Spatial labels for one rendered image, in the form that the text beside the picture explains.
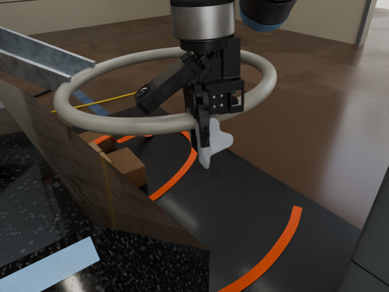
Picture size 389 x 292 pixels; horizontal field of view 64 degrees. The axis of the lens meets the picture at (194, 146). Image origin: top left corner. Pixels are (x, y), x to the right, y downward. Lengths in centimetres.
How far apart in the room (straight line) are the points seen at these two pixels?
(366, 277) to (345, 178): 112
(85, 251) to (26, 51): 62
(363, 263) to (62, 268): 79
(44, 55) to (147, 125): 49
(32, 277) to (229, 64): 41
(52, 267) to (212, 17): 40
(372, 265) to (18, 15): 558
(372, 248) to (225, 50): 70
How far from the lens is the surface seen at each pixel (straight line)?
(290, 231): 163
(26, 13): 587
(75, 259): 51
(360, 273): 106
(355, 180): 211
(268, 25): 59
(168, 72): 49
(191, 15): 43
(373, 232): 95
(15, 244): 53
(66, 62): 90
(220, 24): 44
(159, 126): 50
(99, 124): 54
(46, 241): 51
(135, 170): 175
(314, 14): 554
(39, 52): 94
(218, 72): 49
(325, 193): 194
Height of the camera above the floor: 118
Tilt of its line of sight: 33 degrees down
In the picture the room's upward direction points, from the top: straight up
